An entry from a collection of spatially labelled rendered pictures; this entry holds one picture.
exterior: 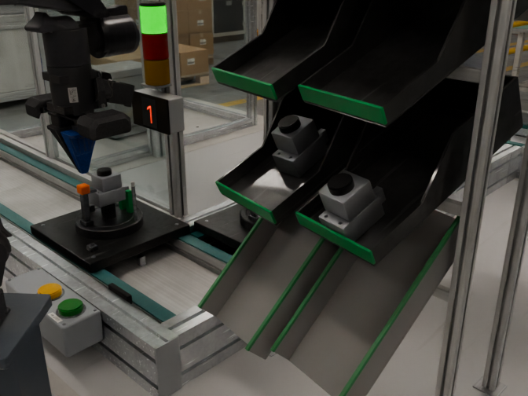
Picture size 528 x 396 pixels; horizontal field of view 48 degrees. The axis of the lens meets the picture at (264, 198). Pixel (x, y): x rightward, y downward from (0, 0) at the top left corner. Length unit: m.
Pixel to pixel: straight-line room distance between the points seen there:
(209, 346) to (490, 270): 0.67
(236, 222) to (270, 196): 0.48
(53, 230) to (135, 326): 0.40
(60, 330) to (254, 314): 0.32
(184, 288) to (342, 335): 0.43
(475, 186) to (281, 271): 0.32
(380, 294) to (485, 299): 0.51
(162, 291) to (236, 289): 0.25
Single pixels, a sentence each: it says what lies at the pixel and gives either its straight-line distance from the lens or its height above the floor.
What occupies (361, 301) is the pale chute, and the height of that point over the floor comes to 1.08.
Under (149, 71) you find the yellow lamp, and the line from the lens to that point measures 1.21.
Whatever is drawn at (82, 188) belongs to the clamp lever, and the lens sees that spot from 1.23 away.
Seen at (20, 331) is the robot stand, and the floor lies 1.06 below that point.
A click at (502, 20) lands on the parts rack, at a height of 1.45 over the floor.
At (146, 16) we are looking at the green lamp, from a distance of 1.20.
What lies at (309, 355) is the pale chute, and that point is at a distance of 0.83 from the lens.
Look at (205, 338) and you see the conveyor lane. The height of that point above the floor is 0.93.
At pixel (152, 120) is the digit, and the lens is 1.23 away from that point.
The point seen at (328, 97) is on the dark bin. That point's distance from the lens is 0.66.
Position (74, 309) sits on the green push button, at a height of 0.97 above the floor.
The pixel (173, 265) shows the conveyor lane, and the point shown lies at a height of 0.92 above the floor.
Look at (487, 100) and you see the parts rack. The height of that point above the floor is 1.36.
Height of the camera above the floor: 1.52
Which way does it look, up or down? 23 degrees down
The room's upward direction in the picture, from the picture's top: straight up
